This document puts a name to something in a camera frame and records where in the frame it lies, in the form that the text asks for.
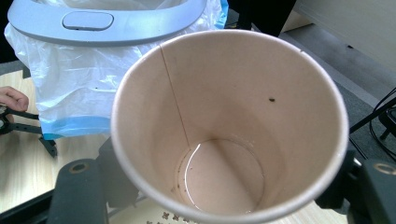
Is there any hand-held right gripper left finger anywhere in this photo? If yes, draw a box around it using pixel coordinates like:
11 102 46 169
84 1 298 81
98 138 140 209

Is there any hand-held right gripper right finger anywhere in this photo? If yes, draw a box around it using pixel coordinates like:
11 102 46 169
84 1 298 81
315 150 362 213

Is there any white paper cup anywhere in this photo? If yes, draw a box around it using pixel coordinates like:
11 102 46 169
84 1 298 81
110 29 349 224

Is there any grey trash bin rim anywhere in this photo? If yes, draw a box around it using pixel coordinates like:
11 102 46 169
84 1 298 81
7 0 208 48

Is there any black metal stand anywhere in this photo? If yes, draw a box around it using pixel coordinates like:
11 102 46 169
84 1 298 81
348 97 396 142

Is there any dark furniture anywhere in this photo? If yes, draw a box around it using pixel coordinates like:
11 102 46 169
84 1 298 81
228 0 297 37

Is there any black cable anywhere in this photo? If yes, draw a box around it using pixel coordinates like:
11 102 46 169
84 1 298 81
369 87 396 161

